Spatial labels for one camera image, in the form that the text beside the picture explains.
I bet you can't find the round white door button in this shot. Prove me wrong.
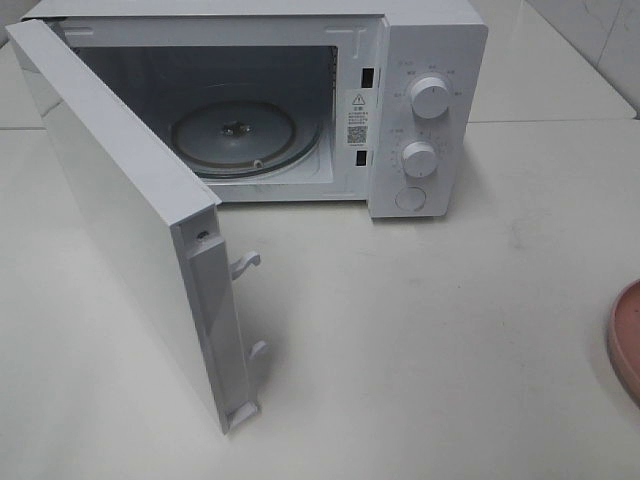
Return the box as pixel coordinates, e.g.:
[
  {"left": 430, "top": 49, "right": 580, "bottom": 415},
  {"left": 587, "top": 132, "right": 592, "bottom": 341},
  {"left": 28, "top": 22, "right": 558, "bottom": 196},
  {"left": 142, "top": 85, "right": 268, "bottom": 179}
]
[{"left": 395, "top": 187, "right": 426, "bottom": 212}]

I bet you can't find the white dial knob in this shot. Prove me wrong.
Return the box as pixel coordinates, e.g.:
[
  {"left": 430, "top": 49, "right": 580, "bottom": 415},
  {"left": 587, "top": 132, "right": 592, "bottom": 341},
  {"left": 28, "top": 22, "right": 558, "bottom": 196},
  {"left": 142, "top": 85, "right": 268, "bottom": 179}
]
[
  {"left": 408, "top": 73, "right": 452, "bottom": 120},
  {"left": 401, "top": 141, "right": 439, "bottom": 178}
]

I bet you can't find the pink round plate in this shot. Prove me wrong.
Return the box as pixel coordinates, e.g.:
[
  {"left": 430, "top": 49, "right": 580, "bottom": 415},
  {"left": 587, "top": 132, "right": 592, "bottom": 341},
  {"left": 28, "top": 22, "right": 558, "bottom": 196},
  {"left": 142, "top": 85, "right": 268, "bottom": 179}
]
[{"left": 607, "top": 280, "right": 639, "bottom": 403}]

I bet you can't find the white microwave door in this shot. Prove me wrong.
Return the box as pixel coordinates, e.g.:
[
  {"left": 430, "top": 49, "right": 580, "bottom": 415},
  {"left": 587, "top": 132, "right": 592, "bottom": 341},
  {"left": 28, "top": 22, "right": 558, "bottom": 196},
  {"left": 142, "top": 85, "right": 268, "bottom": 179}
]
[{"left": 8, "top": 20, "right": 260, "bottom": 432}]

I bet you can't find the glass microwave turntable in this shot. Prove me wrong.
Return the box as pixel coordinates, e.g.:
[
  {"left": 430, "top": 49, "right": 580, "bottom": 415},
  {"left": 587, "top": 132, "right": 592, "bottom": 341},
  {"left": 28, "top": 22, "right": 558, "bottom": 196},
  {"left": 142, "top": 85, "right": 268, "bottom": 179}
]
[{"left": 170, "top": 99, "right": 323, "bottom": 179}]

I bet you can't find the white microwave oven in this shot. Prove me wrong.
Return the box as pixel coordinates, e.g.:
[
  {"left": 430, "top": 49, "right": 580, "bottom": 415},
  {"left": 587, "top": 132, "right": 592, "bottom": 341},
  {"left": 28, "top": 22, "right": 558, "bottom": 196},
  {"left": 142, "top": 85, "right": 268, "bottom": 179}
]
[{"left": 14, "top": 1, "right": 488, "bottom": 218}]

